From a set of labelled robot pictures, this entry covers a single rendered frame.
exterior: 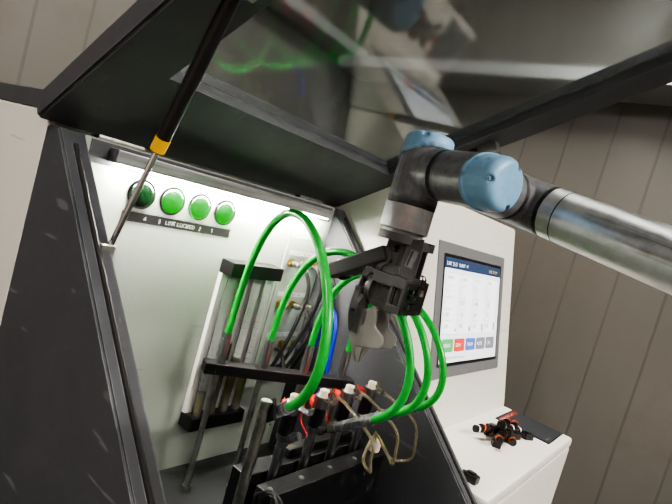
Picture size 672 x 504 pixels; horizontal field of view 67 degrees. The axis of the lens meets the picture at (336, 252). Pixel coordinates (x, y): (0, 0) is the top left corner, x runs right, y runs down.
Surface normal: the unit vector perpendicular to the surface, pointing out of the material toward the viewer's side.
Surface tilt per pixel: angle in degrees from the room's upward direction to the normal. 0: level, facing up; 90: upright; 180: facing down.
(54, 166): 90
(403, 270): 90
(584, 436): 90
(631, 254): 110
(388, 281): 90
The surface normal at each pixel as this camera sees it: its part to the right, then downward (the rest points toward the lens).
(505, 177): 0.58, 0.22
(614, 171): -0.58, -0.11
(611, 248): -0.85, 0.18
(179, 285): 0.75, 0.26
